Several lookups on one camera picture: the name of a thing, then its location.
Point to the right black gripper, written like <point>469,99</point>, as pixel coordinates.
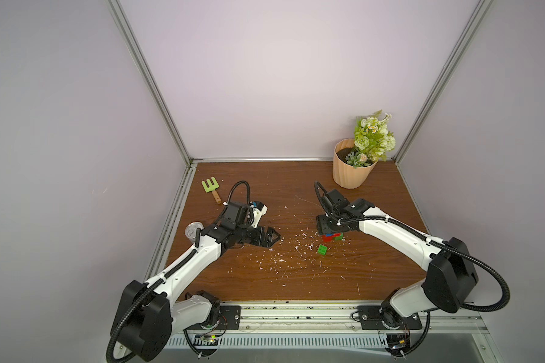
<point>327,224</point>

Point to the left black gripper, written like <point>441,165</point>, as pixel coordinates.
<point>266,241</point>

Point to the long red lego brick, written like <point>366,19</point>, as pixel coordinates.
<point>325,239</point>

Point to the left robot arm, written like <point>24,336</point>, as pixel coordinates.
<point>150,312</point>

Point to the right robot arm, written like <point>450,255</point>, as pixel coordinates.
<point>451,272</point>

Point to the beige ribbed flower pot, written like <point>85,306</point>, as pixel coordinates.
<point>344,174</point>

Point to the green toy garden fork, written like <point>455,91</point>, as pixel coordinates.
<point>210,186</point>

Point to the round silver metal object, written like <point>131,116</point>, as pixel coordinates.
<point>191,230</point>

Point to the green white artificial flowers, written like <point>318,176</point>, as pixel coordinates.
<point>372,140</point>

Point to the left electronics board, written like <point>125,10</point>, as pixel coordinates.
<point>206,340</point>

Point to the electronics board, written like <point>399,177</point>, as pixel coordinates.
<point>206,340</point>
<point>397,345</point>

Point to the right electronics board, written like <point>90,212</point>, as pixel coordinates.
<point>397,345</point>

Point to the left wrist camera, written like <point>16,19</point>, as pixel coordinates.
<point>258,210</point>

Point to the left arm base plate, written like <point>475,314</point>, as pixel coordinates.
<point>228,318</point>

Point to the aluminium front rail frame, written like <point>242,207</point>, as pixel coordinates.
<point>329,325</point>

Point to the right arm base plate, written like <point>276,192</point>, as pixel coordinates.
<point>378,318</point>

